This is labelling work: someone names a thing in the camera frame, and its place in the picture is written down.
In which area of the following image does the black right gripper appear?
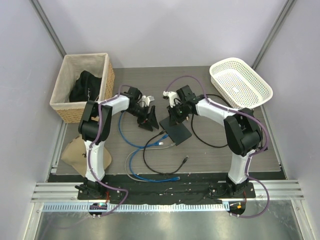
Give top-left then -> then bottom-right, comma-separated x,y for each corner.
167,101 -> 188,126

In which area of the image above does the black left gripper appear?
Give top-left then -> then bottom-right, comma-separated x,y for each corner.
125,105 -> 159,132

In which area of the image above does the dark grey network switch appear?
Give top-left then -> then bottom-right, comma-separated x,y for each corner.
159,117 -> 192,146

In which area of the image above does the black braided teal-collar cable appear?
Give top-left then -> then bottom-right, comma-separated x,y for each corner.
191,93 -> 238,149

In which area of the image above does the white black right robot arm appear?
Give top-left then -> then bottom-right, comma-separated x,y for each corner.
163,85 -> 263,198

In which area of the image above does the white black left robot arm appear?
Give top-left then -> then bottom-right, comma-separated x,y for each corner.
75,86 -> 159,200

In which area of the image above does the white perforated plastic basket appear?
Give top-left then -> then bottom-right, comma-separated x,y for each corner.
209,57 -> 273,109

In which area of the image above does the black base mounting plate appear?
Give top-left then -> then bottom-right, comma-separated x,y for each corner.
75,179 -> 256,205

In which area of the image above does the black cloth in basket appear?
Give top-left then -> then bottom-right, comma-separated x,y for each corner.
69,70 -> 102,103

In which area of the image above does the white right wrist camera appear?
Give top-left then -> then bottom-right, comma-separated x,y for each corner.
162,91 -> 180,108

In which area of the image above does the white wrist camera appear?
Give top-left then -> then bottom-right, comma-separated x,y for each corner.
162,91 -> 180,108
141,95 -> 155,107

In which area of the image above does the blue ethernet cable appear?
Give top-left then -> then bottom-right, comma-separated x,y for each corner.
128,141 -> 181,182
117,112 -> 166,148

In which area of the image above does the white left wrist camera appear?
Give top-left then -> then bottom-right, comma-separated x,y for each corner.
141,95 -> 155,107

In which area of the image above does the grey ethernet cable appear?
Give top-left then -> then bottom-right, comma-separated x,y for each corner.
124,142 -> 177,182

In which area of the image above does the black ethernet cable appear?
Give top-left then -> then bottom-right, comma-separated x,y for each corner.
142,131 -> 190,175

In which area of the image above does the white slotted cable duct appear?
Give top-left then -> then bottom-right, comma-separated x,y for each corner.
42,201 -> 230,214

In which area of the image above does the aluminium rail frame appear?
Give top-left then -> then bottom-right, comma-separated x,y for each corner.
31,180 -> 304,205

